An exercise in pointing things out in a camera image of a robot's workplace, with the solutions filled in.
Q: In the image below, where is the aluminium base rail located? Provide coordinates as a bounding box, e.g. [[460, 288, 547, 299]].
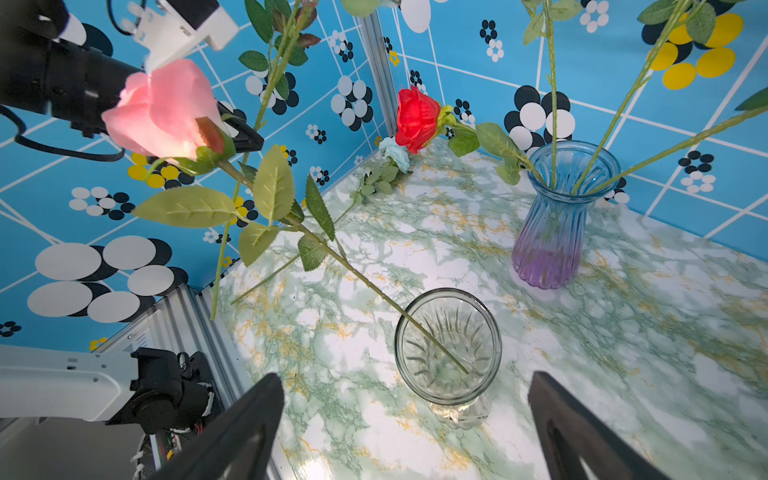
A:
[[95, 284, 283, 480]]

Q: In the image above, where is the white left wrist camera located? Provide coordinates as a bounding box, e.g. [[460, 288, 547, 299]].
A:
[[120, 0, 239, 73]]

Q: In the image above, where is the pink rose stem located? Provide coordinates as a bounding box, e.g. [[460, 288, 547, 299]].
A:
[[100, 58, 472, 376]]

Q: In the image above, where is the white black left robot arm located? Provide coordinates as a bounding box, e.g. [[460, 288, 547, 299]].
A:
[[1, 1, 222, 435]]

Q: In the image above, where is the red rose stem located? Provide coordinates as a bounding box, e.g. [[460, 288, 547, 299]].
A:
[[394, 86, 543, 185]]

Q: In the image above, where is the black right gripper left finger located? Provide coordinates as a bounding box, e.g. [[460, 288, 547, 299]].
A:
[[153, 373, 285, 480]]

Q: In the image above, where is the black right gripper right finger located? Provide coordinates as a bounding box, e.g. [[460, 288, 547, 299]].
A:
[[528, 371, 667, 479]]

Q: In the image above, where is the purple blue glass vase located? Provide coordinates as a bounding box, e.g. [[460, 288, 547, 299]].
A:
[[512, 141, 620, 290]]

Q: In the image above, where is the light blue peony stem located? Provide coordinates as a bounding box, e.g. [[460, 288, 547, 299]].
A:
[[212, 1, 386, 264]]

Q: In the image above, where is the clear ribbed glass vase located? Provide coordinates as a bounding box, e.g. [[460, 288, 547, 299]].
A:
[[394, 287, 502, 430]]

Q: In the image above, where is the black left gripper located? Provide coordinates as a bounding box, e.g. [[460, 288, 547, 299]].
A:
[[1, 29, 264, 153]]

